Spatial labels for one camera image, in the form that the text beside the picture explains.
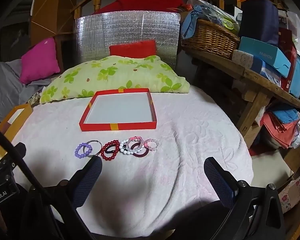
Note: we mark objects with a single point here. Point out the coral folded cloths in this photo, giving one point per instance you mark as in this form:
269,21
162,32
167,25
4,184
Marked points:
277,132

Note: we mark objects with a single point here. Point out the silver bangle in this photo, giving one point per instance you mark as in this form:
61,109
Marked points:
99,147

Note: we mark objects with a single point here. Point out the magenta pillow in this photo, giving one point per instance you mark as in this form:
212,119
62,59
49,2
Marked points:
38,60

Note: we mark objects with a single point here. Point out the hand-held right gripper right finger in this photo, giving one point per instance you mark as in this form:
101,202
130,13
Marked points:
218,178

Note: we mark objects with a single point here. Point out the blue and white box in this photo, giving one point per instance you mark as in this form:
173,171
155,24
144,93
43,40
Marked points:
265,70

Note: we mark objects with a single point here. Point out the green floral pillow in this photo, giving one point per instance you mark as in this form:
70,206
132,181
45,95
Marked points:
115,75

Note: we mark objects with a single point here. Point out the red blanket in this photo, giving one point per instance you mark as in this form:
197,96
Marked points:
142,0

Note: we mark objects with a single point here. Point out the floral cardboard box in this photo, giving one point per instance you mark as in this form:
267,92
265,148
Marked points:
290,195

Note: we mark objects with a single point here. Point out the blue folded cloth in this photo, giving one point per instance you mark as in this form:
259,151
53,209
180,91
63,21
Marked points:
286,115

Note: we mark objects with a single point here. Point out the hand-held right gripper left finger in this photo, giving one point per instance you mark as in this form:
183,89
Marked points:
90,177

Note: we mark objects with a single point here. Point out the wooden railing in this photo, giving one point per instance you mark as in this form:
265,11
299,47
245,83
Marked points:
97,2

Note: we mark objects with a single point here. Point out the wooden bench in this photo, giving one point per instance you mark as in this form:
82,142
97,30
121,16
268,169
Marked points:
262,85

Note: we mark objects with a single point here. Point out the red gift bag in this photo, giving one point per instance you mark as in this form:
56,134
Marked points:
288,55

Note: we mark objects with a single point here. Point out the red cushion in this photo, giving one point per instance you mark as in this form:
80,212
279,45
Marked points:
132,48

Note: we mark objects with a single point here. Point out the white patterned box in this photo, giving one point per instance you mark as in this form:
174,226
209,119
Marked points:
242,58

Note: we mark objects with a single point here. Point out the silver foil insulation mat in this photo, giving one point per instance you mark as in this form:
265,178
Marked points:
125,27

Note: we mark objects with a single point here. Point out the red shallow box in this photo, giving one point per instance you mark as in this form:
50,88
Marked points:
120,126

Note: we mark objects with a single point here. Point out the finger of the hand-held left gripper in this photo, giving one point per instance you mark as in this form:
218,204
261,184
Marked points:
18,151

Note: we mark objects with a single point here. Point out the navy fabric bag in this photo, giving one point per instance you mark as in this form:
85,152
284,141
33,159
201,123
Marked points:
260,20

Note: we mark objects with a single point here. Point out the clear plastic bag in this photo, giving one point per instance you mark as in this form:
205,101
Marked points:
225,17

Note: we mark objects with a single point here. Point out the brown folded cardboard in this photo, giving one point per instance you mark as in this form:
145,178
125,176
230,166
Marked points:
52,7

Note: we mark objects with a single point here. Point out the grey blanket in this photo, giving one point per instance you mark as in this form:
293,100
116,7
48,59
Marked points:
5,85

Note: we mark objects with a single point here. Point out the light blue cardboard box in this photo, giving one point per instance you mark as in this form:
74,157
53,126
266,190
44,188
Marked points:
262,52

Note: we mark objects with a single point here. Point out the white fleece blanket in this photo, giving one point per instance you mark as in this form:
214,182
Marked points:
170,180

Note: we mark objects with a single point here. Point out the wicker basket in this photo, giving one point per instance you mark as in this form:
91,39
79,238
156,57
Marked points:
210,40

